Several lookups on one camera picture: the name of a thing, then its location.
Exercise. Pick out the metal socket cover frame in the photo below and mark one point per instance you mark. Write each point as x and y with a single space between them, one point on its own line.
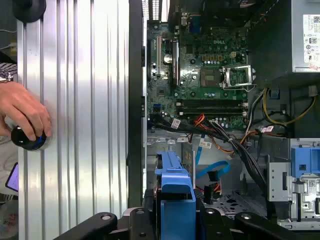
237 68

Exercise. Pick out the silver wristwatch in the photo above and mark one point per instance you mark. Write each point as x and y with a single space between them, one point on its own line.
5 76

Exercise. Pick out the hard disk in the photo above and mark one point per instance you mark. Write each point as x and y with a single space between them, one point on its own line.
172 180

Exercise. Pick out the black RAM slot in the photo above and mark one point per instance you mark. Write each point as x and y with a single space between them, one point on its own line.
212 102
212 110

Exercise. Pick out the grey power supply unit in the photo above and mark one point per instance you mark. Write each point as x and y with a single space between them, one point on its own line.
305 37

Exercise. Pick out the purple smartphone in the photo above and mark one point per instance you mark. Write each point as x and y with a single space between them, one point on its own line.
13 177

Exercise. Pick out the black open PC case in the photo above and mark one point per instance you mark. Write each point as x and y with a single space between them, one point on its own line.
135 100

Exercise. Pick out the CPU socket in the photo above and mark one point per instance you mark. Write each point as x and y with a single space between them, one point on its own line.
210 77

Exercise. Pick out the blue plastic drive carrier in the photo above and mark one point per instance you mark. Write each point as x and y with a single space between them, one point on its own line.
302 160

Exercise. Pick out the person's bare hand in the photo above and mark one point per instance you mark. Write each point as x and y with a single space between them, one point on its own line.
22 105

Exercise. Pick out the round black rubber knob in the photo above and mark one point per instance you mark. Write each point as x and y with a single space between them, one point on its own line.
28 8

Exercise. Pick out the metal disk bay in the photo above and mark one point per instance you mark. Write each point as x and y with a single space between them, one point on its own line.
240 202

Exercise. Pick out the green Dell motherboard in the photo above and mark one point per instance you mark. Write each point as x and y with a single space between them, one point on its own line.
215 45

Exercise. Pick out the metal drive cage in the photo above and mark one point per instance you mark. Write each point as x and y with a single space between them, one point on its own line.
277 180

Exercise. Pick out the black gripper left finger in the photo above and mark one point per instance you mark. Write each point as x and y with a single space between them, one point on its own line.
140 225

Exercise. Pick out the round silver coin battery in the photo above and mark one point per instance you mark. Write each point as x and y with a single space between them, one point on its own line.
168 58

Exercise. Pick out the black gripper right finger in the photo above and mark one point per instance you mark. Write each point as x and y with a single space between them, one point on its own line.
215 225

